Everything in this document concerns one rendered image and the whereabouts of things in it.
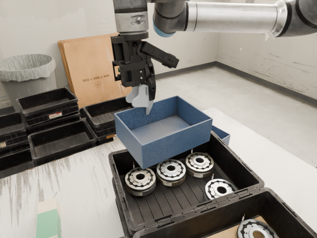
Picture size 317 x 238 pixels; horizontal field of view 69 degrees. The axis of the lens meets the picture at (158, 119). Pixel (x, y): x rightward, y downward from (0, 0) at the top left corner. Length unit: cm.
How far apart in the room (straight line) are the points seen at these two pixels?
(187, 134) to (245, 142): 75
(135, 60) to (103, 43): 250
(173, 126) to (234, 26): 32
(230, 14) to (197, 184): 53
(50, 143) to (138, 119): 131
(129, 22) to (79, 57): 248
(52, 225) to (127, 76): 54
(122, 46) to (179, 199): 49
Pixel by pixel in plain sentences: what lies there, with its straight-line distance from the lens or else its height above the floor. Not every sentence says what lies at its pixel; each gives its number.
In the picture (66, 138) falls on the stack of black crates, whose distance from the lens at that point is 188.
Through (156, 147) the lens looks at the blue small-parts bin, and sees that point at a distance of 50.
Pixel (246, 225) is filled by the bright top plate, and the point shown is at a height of 86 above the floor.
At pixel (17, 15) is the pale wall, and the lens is 301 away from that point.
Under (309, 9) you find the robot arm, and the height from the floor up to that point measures 136.
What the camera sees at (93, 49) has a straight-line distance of 303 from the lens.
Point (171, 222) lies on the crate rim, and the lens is 60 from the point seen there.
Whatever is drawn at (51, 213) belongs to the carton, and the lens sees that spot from 90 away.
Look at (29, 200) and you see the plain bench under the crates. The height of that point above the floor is 70.
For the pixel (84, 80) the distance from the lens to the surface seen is 303.
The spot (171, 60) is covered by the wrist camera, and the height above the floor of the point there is 125.
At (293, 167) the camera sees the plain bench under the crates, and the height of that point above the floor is 70.
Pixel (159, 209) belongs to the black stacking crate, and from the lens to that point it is 75.
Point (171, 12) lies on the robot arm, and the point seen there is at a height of 136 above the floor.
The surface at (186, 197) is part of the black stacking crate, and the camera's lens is 78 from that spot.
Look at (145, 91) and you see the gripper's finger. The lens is 59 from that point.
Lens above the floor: 143
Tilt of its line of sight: 32 degrees down
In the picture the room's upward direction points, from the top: straight up
